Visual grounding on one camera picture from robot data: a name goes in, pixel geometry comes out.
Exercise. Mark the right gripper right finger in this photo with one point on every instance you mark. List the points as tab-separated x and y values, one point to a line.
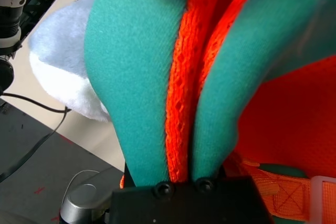
225	203

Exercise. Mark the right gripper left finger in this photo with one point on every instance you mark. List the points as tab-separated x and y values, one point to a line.
147	205

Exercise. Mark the teal orange child backpack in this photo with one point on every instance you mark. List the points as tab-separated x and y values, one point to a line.
131	77

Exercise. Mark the silver metal cylinder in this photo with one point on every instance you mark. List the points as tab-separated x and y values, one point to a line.
84	203

